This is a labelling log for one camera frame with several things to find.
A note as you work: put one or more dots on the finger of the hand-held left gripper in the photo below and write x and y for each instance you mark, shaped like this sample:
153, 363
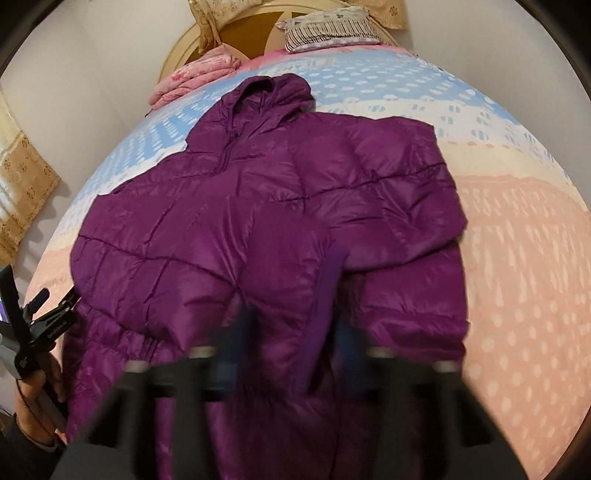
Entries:
41, 296
60, 314

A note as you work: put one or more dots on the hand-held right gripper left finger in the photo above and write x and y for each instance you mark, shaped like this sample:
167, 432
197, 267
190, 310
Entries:
247, 341

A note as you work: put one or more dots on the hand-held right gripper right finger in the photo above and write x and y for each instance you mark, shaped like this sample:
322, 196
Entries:
344, 350

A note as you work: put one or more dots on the purple puffer jacket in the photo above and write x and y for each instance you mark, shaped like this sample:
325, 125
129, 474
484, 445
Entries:
258, 217

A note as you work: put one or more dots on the person's left forearm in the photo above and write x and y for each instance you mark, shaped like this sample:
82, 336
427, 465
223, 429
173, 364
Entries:
23, 457

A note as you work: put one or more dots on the person's left hand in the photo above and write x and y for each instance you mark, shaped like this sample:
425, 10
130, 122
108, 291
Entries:
32, 401

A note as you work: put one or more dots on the beige floral side curtain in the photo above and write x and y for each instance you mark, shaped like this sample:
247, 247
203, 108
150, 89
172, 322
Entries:
23, 184

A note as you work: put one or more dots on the dotted pastel bed sheet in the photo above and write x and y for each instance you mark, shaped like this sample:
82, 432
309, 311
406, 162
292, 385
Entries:
498, 221

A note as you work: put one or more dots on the pink folded quilt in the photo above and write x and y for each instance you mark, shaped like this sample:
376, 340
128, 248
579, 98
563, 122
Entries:
194, 76

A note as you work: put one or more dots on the round wooden headboard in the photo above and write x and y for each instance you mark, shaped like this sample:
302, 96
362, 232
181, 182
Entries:
249, 32

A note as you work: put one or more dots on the striped floral pillow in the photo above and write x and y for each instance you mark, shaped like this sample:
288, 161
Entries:
325, 30

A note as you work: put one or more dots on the beige floral window curtain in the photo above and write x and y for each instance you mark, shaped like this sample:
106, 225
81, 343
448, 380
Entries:
369, 9

